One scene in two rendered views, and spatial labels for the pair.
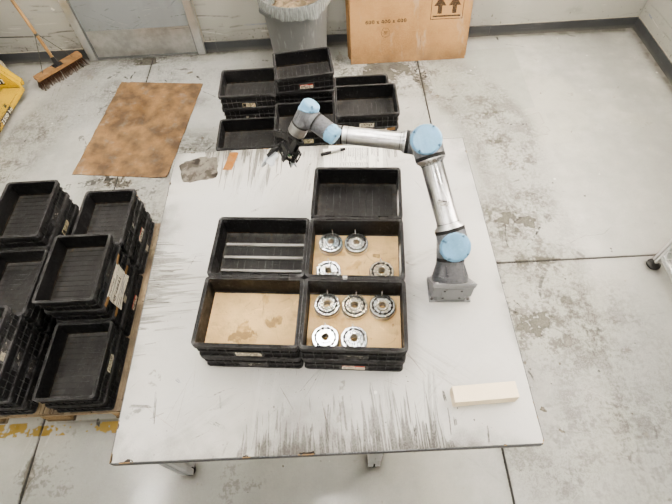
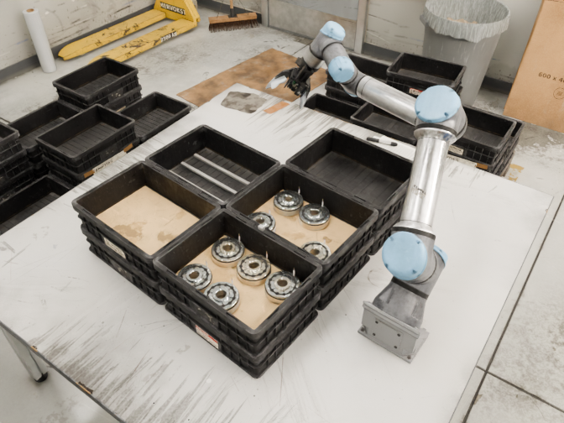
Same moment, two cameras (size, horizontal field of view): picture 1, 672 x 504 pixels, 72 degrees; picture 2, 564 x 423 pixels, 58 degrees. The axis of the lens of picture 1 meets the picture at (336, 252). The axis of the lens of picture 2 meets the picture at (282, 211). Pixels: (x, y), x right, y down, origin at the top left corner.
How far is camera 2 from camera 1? 85 cm
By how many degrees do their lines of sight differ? 25
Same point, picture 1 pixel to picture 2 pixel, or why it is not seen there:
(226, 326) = (124, 216)
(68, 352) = (39, 205)
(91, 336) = not seen: hidden behind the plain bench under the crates
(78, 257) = (101, 131)
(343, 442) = (127, 404)
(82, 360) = not seen: hidden behind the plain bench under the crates
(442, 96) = not seen: outside the picture
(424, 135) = (434, 96)
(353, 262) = (296, 232)
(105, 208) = (161, 113)
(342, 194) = (346, 169)
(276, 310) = (179, 229)
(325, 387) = (165, 339)
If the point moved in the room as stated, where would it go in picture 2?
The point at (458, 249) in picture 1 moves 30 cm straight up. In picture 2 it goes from (404, 257) to (425, 164)
